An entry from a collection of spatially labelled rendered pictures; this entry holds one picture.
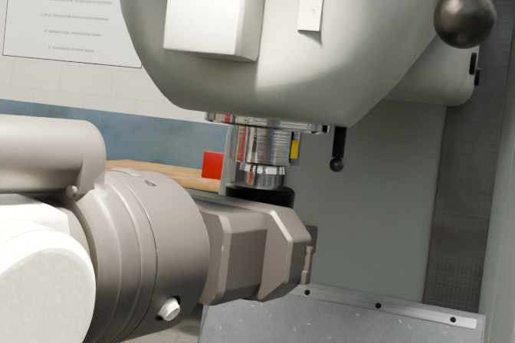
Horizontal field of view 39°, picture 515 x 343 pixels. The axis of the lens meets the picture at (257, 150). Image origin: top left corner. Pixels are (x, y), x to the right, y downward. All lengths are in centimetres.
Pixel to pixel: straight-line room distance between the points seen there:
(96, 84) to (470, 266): 475
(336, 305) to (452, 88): 37
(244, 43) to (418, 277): 53
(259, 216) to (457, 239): 45
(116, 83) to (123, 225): 503
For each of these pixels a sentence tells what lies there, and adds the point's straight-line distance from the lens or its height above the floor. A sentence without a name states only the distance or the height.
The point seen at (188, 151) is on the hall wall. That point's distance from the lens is 509.
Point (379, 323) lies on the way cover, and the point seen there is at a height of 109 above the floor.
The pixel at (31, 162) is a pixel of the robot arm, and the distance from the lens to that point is 32.
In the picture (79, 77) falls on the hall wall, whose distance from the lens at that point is 552.
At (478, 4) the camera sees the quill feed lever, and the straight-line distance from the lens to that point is 36.
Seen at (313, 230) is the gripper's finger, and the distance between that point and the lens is 50.
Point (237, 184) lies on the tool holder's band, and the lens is 48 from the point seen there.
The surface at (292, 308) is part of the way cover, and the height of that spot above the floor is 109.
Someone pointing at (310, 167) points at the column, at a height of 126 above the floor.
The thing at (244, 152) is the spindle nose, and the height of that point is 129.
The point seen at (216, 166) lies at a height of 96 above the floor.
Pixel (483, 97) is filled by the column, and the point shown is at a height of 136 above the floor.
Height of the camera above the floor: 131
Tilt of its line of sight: 3 degrees down
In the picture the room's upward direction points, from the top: 6 degrees clockwise
